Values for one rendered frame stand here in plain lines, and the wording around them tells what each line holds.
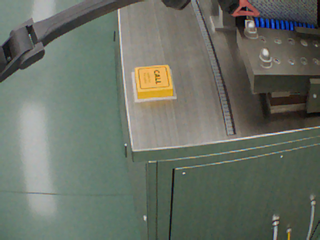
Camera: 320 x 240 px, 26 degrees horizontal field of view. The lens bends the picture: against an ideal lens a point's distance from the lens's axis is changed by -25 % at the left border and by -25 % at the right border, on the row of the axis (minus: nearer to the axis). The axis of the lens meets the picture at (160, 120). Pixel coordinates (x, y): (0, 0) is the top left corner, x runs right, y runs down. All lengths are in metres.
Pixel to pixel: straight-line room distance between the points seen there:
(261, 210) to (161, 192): 0.32
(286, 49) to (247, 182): 0.35
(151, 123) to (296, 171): 0.42
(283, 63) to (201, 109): 0.24
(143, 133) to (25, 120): 1.29
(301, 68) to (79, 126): 1.37
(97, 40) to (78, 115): 0.38
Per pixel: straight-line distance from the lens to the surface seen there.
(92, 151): 2.88
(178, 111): 1.80
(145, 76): 1.83
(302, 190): 2.05
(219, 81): 1.86
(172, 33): 1.96
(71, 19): 1.58
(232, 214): 2.03
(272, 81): 1.74
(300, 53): 1.80
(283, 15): 1.87
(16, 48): 1.55
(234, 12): 1.77
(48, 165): 2.85
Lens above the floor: 2.27
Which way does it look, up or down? 50 degrees down
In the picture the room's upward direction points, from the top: 1 degrees clockwise
